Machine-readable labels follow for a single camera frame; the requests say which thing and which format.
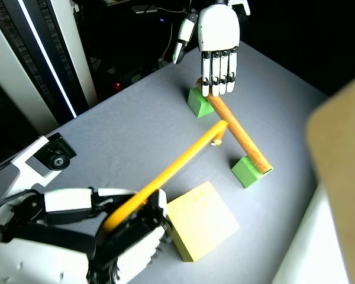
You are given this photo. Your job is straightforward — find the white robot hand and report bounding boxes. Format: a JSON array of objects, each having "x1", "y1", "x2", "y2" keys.
[
  {"x1": 172, "y1": 3, "x2": 241, "y2": 98},
  {"x1": 0, "y1": 186, "x2": 175, "y2": 284}
]

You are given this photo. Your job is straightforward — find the yellow hacksaw with black grip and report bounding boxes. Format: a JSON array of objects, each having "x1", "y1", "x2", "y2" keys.
[{"x1": 101, "y1": 119, "x2": 230, "y2": 235}]

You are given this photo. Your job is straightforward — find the round wooden dowel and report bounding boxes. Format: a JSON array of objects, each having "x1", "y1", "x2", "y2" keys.
[{"x1": 196, "y1": 78, "x2": 275, "y2": 174}]

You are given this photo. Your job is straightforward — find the green support block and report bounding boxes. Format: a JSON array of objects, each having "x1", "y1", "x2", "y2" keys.
[
  {"x1": 186, "y1": 88, "x2": 215, "y2": 119},
  {"x1": 230, "y1": 156, "x2": 275, "y2": 189}
]

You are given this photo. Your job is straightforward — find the large yellow block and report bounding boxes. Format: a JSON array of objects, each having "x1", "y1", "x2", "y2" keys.
[{"x1": 165, "y1": 180, "x2": 241, "y2": 263}]

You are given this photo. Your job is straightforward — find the grey power adapter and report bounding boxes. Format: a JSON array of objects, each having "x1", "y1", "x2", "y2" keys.
[{"x1": 131, "y1": 4, "x2": 159, "y2": 14}]

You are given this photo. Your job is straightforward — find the grey table cloth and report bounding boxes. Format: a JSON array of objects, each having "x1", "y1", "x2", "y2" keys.
[{"x1": 0, "y1": 41, "x2": 328, "y2": 284}]

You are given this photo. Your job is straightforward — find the white and black column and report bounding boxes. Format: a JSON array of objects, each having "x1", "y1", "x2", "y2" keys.
[{"x1": 0, "y1": 0, "x2": 99, "y2": 134}]

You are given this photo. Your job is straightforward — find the white panel beside table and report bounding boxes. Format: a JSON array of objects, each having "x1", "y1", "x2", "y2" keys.
[{"x1": 271, "y1": 183, "x2": 351, "y2": 284}]

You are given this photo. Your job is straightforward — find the blurred tan board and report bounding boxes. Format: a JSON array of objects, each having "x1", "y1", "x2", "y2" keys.
[{"x1": 306, "y1": 67, "x2": 355, "y2": 284}]

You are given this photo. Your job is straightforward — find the white cable with plug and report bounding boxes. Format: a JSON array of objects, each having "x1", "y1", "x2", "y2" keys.
[{"x1": 157, "y1": 21, "x2": 175, "y2": 69}]

